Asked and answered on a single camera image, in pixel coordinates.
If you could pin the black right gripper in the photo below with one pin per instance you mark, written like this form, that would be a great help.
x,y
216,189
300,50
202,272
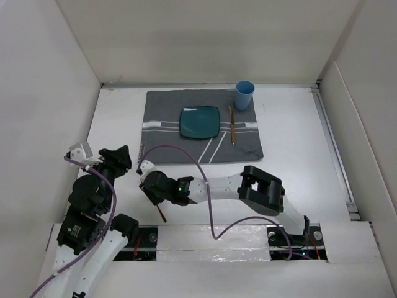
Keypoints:
x,y
155,198

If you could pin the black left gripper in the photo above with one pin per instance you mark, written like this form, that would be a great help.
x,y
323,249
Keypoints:
x,y
118,159

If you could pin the copper fork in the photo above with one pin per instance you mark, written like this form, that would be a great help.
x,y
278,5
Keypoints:
x,y
161,214

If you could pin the grey striped placemat cloth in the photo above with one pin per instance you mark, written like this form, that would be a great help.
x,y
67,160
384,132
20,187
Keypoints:
x,y
160,129

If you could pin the teal square plate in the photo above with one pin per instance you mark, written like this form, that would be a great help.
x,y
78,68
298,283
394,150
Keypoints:
x,y
199,122

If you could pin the copper knife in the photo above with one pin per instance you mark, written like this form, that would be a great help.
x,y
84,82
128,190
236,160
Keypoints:
x,y
232,126

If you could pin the blue plastic cup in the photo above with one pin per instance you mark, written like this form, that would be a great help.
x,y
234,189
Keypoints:
x,y
244,93

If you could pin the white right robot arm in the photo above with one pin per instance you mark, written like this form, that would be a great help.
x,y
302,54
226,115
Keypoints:
x,y
259,190

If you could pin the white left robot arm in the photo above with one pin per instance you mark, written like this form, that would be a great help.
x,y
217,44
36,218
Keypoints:
x,y
91,234

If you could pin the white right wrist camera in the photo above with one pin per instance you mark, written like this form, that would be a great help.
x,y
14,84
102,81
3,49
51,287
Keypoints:
x,y
144,169

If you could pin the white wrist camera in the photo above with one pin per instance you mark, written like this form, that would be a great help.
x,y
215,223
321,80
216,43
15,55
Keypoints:
x,y
81,155
144,169

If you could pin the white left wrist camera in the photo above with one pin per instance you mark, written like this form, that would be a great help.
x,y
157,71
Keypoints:
x,y
81,155

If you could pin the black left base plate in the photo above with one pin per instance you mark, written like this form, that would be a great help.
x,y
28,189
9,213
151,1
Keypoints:
x,y
145,247

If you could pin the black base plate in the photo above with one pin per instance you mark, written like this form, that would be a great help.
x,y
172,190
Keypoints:
x,y
145,247
309,247

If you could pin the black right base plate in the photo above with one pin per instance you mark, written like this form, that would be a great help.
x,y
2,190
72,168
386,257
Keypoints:
x,y
309,247

